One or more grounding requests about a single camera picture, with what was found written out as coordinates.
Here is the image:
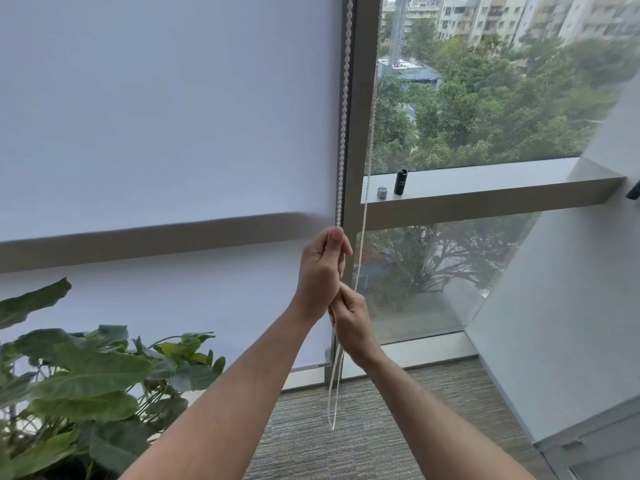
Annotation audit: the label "white bead chain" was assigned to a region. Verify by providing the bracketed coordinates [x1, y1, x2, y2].
[326, 0, 383, 431]

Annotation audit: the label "person's left hand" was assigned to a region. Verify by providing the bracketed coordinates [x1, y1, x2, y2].
[292, 226, 354, 321]

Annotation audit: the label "person's right forearm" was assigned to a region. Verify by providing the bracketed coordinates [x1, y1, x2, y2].
[349, 346, 540, 480]

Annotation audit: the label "grey window frame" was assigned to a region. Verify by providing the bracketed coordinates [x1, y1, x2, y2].
[0, 0, 627, 383]

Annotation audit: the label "apartment buildings outside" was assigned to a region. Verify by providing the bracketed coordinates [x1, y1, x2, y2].
[381, 0, 640, 48]

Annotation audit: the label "white roller blind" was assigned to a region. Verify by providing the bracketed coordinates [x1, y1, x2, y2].
[0, 0, 346, 375]

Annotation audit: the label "green trees outside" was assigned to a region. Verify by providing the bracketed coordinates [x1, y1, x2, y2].
[369, 17, 640, 174]

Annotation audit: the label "person's right hand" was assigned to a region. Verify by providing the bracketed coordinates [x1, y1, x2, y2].
[327, 285, 384, 366]

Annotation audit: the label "green leafy potted plant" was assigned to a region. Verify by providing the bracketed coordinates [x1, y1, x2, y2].
[0, 278, 227, 480]

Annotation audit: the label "white cabinet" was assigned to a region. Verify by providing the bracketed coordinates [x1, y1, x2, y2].
[532, 395, 640, 480]

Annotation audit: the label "person's left forearm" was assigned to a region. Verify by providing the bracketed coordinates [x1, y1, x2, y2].
[119, 302, 332, 480]

